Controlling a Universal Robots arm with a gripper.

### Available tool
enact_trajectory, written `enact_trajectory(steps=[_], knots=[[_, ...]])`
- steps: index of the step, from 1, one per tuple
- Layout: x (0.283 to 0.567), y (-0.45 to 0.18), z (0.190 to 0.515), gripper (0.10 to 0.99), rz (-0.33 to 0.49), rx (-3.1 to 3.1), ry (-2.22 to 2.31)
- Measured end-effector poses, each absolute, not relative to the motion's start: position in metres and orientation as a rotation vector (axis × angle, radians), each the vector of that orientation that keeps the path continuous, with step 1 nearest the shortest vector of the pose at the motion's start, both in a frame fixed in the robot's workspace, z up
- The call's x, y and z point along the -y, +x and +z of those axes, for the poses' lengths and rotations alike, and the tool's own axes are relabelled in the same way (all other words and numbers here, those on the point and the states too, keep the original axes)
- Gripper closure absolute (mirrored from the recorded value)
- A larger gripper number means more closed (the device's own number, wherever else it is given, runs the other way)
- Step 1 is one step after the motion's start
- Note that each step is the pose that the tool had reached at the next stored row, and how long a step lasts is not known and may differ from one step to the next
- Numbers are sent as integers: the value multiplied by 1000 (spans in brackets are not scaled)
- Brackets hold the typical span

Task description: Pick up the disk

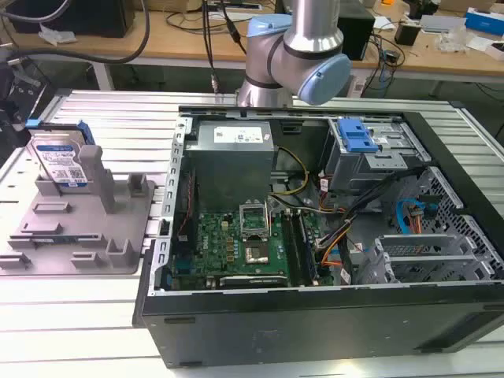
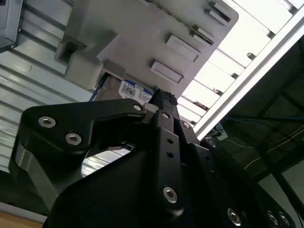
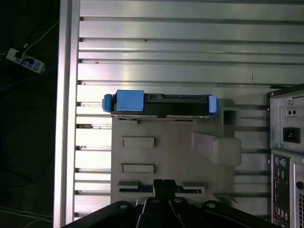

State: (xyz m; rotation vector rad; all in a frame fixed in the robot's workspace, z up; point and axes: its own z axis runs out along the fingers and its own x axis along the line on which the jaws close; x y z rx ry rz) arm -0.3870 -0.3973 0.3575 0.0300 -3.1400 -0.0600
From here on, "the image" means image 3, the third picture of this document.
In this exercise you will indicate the silver PC case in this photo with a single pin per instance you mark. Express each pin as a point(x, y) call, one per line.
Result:
point(275, 118)

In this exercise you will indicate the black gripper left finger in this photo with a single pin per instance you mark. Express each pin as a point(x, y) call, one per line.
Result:
point(158, 190)

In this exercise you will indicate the rear port panel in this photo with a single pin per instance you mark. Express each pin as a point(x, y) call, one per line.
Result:
point(282, 187)

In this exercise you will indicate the hard disk in blue carrier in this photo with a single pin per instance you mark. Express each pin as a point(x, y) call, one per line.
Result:
point(129, 101)

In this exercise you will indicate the black power inlet socket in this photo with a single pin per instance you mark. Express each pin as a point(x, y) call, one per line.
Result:
point(291, 135)

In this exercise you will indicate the white power strip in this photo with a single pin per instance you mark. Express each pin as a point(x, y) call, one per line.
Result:
point(26, 61)

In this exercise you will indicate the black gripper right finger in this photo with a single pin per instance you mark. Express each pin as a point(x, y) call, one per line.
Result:
point(169, 190)

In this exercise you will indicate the grey parts rack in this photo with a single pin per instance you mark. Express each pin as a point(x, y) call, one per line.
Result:
point(171, 152)

